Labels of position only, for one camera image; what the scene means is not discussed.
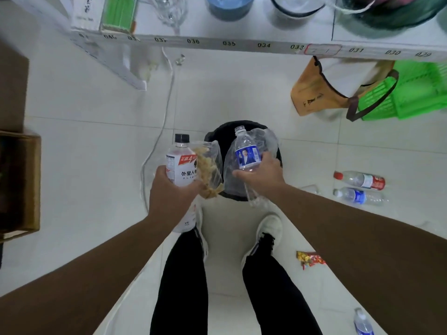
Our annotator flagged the person's left hand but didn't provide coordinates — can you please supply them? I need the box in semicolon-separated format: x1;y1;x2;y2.
148;165;203;228

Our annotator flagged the person's right hand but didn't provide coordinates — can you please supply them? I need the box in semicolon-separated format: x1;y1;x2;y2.
232;151;288;196

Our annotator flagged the clear plastic bag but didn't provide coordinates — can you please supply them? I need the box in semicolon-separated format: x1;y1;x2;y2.
223;128;280;208

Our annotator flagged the clear water bottle blue label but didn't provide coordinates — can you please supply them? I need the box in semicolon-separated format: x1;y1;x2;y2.
234;126;263;171

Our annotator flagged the white drink bottle black cap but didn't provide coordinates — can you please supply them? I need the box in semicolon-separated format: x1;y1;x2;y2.
165;133;199;233

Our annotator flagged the clear bag with yellow snacks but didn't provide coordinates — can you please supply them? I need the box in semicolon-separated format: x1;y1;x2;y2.
190;140;225;200

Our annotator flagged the person's right forearm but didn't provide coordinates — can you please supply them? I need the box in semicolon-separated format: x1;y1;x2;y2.
271;184;447;335

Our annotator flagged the person's left forearm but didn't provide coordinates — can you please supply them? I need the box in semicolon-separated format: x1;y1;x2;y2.
0;215;182;335

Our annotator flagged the black trash bin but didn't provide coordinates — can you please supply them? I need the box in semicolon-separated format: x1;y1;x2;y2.
204;120;283;202

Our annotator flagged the person's right white shoe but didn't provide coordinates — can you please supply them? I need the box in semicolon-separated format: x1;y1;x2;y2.
241;214;283;267

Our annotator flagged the person's white shoe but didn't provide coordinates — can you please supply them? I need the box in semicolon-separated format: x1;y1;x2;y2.
241;214;283;267
194;205;209;262

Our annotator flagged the person's left white shoe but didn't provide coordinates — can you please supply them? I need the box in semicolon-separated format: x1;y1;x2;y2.
194;205;209;262

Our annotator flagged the red yellow candy wrapper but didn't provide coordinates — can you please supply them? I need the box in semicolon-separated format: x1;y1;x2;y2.
296;251;327;270

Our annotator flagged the clear bottle red label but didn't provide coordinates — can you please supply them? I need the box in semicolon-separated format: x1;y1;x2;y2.
333;170;386;191

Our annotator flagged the clear bottle blue label white cap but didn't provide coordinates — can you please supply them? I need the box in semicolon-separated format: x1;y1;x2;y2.
333;187;389;206

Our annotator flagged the person's left leg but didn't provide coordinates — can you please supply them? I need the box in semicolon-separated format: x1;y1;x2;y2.
150;227;209;335

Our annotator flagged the person's leg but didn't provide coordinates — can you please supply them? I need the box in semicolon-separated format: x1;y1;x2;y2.
242;233;323;335
150;227;209;335

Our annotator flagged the person's right leg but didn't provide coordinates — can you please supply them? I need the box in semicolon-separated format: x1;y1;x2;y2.
242;233;323;335

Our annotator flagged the white table with number strip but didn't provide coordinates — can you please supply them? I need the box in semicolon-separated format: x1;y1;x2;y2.
7;0;447;91

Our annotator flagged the brown cardboard box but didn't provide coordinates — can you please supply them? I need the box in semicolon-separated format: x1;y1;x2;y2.
0;130;42;244

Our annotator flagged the clear glass cup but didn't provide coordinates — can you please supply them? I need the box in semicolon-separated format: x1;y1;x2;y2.
148;0;188;35

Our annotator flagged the white and green box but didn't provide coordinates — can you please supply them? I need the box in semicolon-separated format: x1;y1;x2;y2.
71;0;138;34

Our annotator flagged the blue round container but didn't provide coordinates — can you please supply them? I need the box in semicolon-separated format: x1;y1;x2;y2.
205;0;256;21

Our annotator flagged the white bowl dark rim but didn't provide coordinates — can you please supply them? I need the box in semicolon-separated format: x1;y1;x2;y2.
270;0;327;20

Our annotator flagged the green plastic basket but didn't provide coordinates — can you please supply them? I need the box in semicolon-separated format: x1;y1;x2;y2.
358;60;447;121

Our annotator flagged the small clear bottle blue label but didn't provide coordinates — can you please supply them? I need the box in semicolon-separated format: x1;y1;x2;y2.
353;308;375;335

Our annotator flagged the dark green round basin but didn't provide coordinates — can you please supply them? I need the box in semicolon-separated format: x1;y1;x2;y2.
340;0;447;30

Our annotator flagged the white cable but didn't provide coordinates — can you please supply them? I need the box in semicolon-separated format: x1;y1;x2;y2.
140;47;176;213

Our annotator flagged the yellow tote bag brown strap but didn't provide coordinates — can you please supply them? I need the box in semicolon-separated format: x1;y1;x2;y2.
291;56;400;122

